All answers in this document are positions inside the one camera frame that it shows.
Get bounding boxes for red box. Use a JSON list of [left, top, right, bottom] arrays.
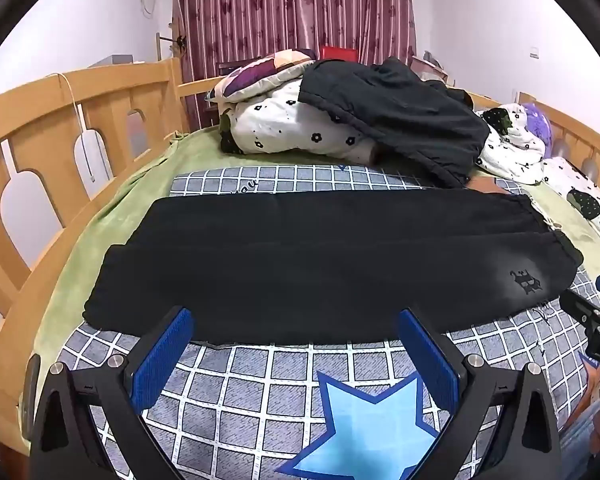
[[321, 46, 357, 63]]

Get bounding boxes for white cable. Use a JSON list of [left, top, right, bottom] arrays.
[[55, 72, 99, 184]]

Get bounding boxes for patchwork pillow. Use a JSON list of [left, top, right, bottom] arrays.
[[207, 49, 317, 111]]

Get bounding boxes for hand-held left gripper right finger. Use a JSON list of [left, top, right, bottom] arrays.
[[397, 305, 563, 480]]

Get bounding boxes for black jacket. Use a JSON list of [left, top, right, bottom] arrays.
[[298, 57, 490, 188]]

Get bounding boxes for black pants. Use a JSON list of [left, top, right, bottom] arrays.
[[82, 187, 583, 346]]

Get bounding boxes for maroon floral curtain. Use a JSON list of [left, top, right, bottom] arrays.
[[172, 0, 418, 131]]

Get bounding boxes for white floral pillow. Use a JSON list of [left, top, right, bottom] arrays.
[[542, 156, 600, 256]]

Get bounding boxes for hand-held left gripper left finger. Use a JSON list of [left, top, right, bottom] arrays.
[[30, 305, 195, 480]]

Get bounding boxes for green blanket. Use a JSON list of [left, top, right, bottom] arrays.
[[22, 130, 600, 386]]

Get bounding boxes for grey plaid star bedsheet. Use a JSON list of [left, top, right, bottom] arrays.
[[55, 162, 600, 480]]

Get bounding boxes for white floral quilt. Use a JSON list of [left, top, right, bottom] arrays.
[[220, 77, 548, 186]]

